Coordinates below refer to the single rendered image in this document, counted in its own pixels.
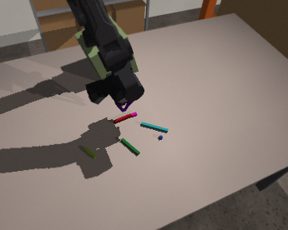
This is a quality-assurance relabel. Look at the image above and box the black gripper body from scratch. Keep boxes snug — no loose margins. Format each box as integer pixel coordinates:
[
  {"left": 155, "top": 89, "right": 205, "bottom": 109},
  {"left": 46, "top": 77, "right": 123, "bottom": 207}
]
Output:
[{"left": 109, "top": 91, "right": 129, "bottom": 107}]

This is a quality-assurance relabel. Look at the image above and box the dark red rod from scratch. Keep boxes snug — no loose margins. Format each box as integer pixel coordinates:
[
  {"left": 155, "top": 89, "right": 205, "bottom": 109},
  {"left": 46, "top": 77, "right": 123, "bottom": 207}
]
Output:
[{"left": 114, "top": 113, "right": 132, "bottom": 124}]

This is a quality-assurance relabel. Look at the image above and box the turquoise rod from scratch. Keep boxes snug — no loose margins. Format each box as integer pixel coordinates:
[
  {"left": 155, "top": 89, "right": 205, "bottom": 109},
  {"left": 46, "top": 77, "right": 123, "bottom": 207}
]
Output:
[{"left": 141, "top": 122, "right": 169, "bottom": 133}]

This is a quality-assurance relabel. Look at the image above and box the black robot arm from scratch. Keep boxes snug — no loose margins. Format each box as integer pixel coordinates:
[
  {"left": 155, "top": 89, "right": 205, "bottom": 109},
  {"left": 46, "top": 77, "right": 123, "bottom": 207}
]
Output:
[{"left": 67, "top": 0, "right": 144, "bottom": 105}]

